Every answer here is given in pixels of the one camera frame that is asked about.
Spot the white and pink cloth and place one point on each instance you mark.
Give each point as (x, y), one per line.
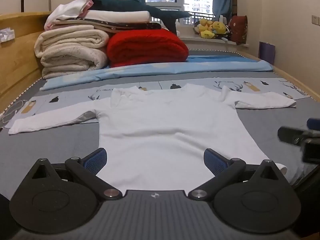
(67, 10)

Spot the red folded blanket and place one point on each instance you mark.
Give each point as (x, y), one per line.
(147, 47)

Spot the dark red cushion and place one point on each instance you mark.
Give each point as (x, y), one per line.
(238, 30)

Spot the yellow plush toy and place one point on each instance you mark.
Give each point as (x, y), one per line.
(207, 33)
(220, 27)

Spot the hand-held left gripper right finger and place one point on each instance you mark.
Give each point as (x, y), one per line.
(215, 161)

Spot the teal shark plush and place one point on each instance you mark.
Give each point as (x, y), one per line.
(130, 5)

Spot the tissue pack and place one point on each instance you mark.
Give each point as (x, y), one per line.
(7, 35)

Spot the white folded sheet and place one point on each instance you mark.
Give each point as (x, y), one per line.
(117, 16)

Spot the light blue sheet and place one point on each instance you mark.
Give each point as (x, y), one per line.
(175, 67)

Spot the wooden headboard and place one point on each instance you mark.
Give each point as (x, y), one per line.
(17, 62)

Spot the cream folded blanket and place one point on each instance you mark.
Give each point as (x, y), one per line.
(70, 52)

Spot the grey mattress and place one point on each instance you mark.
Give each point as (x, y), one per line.
(50, 140)

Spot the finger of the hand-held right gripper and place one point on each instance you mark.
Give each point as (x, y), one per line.
(292, 135)
(314, 124)

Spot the white long-sleeve shirt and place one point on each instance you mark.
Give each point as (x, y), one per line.
(155, 130)

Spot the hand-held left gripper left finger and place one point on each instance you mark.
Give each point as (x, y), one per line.
(96, 161)

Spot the wall socket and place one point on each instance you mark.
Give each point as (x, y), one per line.
(315, 20)

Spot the deer print sheet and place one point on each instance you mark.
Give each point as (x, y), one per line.
(262, 85)

